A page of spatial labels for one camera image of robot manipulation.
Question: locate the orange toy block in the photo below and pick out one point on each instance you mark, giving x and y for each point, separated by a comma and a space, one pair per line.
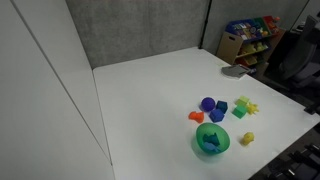
197, 116

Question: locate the teal toy block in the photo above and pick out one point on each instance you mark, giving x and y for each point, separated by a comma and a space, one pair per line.
211, 137

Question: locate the light blue toy block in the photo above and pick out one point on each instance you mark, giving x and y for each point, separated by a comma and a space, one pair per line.
211, 147

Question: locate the green translucent plastic bowl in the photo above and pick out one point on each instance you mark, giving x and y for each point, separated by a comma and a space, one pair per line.
221, 141

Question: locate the purple toy ball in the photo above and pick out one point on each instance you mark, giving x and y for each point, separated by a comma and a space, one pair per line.
207, 104

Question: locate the dark blue toy cube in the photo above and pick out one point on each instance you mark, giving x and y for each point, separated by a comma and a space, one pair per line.
221, 106

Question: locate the gray metal mounting plate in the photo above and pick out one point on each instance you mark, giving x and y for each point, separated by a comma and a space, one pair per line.
234, 71

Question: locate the black vertical pole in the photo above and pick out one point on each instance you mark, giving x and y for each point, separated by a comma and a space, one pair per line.
204, 26

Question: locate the wooden toy storage shelf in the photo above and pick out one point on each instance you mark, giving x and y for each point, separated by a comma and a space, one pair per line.
228, 46

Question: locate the yellow spiky star toy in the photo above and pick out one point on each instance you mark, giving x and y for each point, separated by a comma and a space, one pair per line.
252, 108

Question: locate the yellow toy duck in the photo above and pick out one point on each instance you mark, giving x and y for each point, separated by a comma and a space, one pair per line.
247, 138

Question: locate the yellow storage bin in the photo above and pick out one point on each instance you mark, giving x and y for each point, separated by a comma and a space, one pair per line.
253, 48

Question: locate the blue storage bin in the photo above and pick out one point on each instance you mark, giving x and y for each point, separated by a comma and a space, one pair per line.
243, 30

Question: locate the green storage bin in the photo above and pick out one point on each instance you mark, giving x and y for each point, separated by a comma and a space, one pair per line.
261, 25

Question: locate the red storage bin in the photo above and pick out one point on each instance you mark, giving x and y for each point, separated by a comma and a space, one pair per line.
270, 23

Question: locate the gray office chair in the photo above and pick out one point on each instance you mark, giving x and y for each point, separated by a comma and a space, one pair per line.
301, 56

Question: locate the black table clamp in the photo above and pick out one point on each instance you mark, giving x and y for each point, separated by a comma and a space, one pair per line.
312, 109

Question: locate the black equipment beside table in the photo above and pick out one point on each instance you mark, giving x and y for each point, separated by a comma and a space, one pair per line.
296, 163

